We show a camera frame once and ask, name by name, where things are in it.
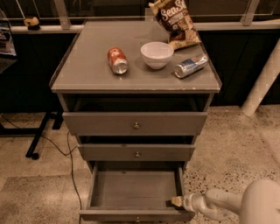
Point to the white bowl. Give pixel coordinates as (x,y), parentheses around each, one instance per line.
(156,55)

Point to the white diagonal pole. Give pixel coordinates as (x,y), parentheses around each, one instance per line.
(263,83)

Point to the grey drawer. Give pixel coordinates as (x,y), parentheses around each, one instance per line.
(135,123)
(137,192)
(136,152)

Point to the grey middle drawer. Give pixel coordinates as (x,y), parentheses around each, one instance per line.
(136,152)

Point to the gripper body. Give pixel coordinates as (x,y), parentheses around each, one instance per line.
(188,201)

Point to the grey bottom drawer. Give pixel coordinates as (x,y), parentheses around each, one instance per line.
(137,192)

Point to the brown chip bag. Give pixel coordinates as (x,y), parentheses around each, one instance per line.
(174,17)

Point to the orange soda can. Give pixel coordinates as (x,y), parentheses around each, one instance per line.
(117,61)

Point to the grey drawer cabinet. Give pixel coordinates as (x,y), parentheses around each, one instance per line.
(86,83)

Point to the small yellow figurine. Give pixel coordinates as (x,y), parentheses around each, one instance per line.
(32,23)

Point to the grey top drawer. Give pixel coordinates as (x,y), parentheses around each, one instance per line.
(135,123)

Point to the black desk leg frame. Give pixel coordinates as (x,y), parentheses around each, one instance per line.
(36,133)

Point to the silver blue can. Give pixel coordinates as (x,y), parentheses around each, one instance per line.
(190,66)

